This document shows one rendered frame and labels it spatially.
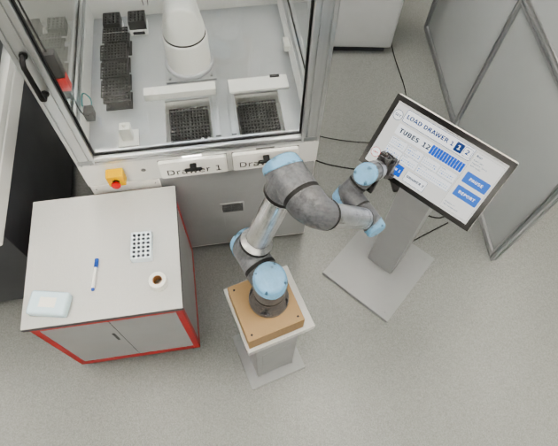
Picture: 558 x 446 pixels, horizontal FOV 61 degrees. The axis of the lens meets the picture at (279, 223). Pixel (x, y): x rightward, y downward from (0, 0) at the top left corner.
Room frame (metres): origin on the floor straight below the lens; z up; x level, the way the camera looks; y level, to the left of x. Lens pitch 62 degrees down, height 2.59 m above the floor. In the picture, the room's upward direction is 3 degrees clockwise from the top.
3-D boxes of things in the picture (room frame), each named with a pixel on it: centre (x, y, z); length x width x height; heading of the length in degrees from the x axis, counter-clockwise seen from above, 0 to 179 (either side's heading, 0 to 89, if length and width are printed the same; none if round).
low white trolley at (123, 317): (0.81, 0.72, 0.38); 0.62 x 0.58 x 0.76; 101
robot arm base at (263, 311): (0.60, 0.02, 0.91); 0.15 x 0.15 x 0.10
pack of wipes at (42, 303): (0.57, 0.88, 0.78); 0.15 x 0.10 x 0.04; 89
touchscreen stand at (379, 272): (1.13, -0.60, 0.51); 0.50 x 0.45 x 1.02; 142
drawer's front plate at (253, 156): (1.25, 0.07, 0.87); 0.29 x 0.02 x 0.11; 101
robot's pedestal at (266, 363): (0.61, 0.02, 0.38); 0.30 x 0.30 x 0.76; 25
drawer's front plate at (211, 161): (1.19, 0.38, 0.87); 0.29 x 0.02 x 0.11; 101
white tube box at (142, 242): (0.83, 0.57, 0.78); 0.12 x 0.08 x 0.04; 9
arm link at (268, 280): (0.61, 0.02, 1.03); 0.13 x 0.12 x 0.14; 32
